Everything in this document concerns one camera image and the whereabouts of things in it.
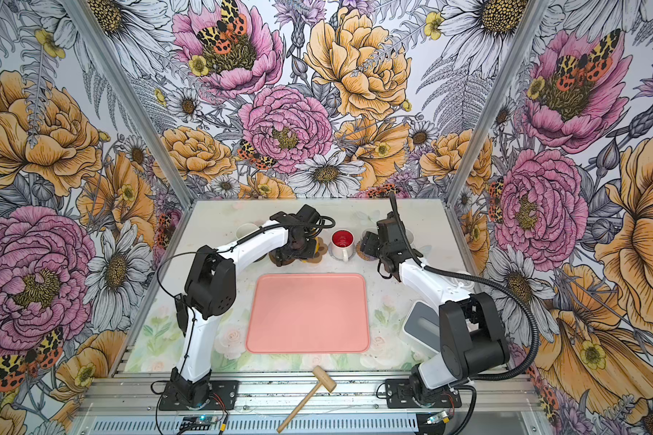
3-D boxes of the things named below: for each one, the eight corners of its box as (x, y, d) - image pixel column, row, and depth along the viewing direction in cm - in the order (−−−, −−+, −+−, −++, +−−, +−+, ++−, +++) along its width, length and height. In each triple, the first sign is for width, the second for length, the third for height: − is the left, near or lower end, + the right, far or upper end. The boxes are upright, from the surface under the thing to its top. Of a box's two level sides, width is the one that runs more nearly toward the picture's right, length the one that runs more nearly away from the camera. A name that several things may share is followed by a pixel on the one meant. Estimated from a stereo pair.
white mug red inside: (326, 260, 104) (325, 246, 97) (335, 241, 110) (335, 226, 103) (346, 267, 102) (347, 253, 95) (354, 246, 108) (356, 232, 102)
